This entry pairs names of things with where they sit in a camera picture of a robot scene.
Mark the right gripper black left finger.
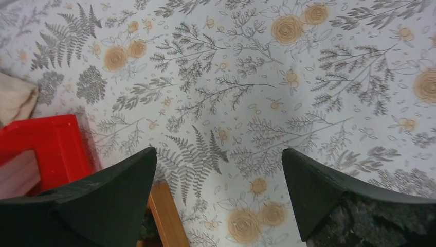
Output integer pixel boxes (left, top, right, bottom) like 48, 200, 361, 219
1, 147, 157, 246

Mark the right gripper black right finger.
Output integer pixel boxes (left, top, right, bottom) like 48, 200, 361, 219
282, 148, 435, 246

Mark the wooden compartment tray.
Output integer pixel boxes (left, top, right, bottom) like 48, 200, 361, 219
136, 182, 190, 247

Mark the red plastic bin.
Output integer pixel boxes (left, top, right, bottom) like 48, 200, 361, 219
1, 114, 98, 196

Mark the beige crumpled cloth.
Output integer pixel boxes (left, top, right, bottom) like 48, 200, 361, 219
1, 73, 39, 126

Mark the floral patterned table mat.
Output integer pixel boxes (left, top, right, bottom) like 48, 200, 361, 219
1, 1, 435, 246

